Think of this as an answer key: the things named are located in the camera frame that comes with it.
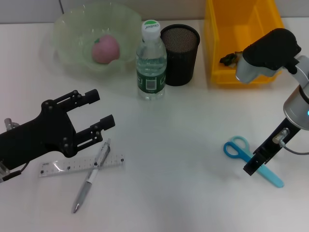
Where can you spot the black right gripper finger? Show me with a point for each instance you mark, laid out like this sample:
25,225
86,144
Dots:
254,164

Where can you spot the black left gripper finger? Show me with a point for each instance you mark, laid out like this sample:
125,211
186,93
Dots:
82,97
96,131

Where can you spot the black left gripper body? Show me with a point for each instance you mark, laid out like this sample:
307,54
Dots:
36,140

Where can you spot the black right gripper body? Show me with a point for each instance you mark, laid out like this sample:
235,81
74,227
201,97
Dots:
277,142

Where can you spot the blue scissors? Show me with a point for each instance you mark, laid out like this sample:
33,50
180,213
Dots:
234,149

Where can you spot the silver white ballpoint pen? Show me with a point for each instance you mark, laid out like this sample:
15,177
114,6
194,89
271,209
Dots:
90,176

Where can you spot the pink peach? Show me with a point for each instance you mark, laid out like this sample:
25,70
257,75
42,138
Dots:
105,50

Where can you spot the clear green-label water bottle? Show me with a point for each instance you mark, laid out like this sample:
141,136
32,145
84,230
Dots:
150,62

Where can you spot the green plastic wrapper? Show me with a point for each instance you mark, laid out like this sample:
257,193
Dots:
229,59

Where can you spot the clear plastic ruler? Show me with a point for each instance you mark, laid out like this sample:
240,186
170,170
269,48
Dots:
65,166

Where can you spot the pale green fruit plate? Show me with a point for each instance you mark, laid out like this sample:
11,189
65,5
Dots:
67,48

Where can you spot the black mesh pen holder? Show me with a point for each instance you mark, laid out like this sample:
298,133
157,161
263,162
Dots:
181,67

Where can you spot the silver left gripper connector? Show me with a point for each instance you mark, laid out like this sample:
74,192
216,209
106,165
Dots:
9,123

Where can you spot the yellow plastic bin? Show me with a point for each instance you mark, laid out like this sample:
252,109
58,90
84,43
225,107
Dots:
222,24

